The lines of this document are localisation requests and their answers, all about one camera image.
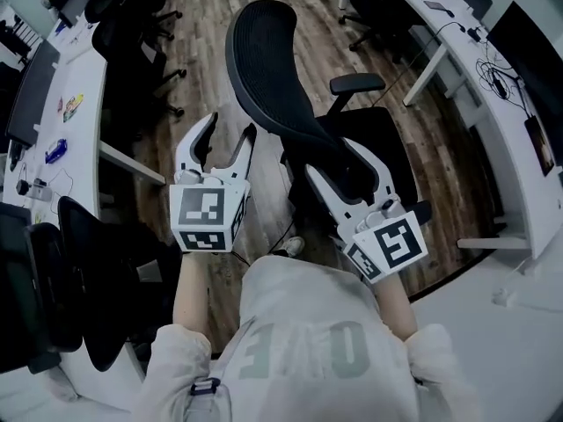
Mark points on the colourful sticker sheet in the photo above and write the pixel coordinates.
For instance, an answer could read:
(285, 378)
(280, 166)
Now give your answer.
(73, 108)

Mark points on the grey laptop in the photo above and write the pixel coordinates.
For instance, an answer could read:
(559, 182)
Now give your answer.
(75, 2)

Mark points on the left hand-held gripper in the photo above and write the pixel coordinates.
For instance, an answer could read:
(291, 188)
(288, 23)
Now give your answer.
(202, 209)

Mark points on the black power adapter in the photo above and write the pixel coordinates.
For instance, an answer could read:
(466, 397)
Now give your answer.
(474, 33)

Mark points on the small grey device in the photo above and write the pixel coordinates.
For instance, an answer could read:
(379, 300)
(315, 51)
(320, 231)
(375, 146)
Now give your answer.
(37, 188)

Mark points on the person's left forearm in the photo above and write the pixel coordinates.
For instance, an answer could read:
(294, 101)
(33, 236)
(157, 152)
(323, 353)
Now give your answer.
(190, 288)

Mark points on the person's grey sweatshirt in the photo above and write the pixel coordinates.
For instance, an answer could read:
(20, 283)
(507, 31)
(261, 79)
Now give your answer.
(308, 345)

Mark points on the person's right forearm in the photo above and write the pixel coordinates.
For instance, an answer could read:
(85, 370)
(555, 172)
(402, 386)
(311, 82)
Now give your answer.
(396, 306)

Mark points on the white desk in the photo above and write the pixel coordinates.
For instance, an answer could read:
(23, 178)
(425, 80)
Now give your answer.
(83, 147)
(510, 147)

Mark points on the black tablet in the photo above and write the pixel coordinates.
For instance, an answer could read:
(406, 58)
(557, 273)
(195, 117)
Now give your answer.
(540, 145)

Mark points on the blue toy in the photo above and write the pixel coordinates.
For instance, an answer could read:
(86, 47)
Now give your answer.
(56, 151)

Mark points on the black mesh office chair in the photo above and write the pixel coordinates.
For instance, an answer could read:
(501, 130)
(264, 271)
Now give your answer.
(264, 60)

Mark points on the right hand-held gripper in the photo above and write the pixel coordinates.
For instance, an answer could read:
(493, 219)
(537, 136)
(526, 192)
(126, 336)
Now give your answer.
(398, 244)

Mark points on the person's white shoe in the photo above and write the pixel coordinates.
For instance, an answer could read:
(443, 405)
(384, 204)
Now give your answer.
(292, 245)

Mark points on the dark smartphone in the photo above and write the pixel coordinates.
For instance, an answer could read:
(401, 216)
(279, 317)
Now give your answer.
(437, 8)

